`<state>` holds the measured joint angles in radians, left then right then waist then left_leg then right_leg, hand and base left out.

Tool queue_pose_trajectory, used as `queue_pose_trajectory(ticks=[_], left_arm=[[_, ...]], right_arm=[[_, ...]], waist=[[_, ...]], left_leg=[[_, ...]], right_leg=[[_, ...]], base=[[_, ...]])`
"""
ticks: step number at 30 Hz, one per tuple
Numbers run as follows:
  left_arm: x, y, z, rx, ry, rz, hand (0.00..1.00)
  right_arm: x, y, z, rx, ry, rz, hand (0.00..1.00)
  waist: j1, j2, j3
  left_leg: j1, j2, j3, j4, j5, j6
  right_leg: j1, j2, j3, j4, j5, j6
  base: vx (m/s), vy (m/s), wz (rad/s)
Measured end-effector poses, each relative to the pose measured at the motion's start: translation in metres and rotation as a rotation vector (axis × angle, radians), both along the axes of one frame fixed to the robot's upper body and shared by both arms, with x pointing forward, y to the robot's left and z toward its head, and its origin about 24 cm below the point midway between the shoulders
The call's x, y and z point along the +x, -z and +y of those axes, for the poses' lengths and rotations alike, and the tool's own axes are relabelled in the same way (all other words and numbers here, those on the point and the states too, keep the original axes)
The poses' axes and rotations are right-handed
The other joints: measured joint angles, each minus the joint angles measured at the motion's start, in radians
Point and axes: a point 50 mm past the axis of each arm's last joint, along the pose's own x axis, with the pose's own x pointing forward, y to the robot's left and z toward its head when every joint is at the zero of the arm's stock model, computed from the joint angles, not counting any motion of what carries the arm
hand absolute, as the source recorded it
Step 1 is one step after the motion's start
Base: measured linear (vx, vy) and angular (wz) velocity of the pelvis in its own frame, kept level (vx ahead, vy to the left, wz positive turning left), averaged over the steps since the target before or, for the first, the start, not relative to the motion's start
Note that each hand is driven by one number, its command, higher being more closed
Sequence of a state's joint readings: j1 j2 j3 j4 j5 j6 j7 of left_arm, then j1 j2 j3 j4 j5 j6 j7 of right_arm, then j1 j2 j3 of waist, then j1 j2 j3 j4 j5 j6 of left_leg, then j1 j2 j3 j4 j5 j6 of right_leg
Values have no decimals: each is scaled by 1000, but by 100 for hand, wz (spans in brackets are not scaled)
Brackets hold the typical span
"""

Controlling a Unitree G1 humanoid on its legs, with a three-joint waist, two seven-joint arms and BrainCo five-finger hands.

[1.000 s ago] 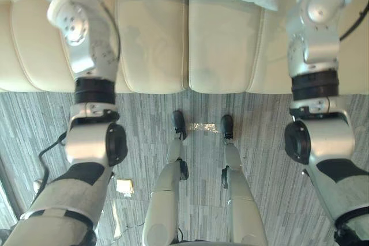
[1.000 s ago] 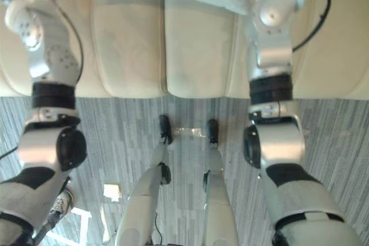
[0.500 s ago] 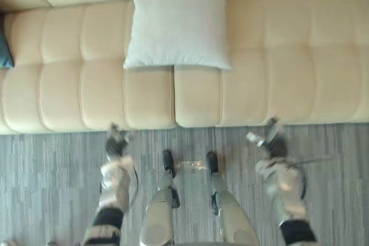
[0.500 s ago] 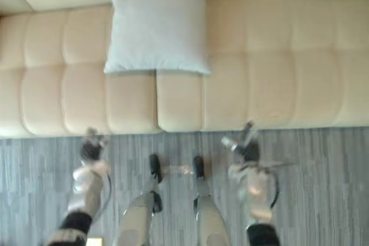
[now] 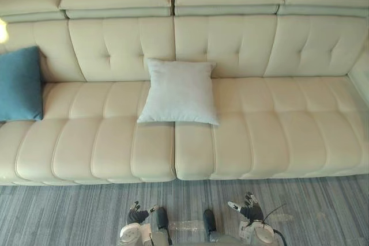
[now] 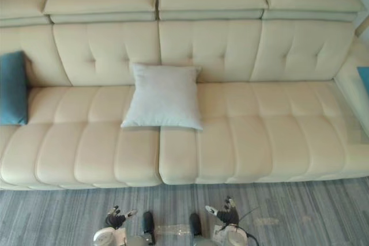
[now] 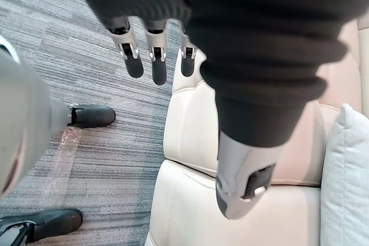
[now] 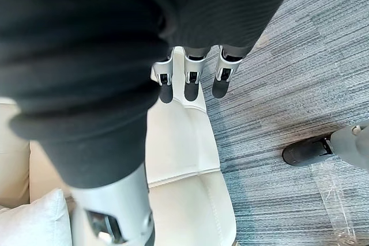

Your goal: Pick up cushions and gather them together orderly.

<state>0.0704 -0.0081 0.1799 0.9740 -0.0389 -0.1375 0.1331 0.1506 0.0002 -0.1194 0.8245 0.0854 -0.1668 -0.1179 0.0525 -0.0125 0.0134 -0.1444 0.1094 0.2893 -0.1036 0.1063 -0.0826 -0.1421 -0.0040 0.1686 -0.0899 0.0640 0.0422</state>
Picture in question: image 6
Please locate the cream leather sofa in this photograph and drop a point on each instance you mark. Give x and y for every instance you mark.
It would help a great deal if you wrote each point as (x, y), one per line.
(236, 119)

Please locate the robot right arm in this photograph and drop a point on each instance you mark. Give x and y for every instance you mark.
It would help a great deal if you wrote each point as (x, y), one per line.
(235, 234)

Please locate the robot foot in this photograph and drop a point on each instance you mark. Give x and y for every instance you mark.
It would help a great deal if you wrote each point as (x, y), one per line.
(195, 224)
(148, 223)

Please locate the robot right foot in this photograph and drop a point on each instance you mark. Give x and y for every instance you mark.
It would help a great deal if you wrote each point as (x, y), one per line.
(195, 224)

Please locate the teal blue cushion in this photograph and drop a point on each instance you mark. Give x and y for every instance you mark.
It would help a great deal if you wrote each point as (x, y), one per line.
(11, 87)

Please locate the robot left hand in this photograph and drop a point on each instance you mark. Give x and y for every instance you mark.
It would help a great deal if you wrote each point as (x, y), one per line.
(114, 217)

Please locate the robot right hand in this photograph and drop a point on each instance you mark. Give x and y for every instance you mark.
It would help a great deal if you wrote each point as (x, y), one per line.
(227, 214)

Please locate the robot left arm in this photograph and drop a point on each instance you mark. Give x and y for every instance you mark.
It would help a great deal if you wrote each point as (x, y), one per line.
(107, 236)

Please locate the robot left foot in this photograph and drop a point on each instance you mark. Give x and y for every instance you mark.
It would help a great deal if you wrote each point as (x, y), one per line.
(148, 223)

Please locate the teal blue flat object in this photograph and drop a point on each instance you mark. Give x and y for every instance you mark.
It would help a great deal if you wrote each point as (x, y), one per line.
(363, 74)

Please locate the light grey square cushion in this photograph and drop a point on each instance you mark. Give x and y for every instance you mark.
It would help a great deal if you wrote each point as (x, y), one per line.
(164, 99)

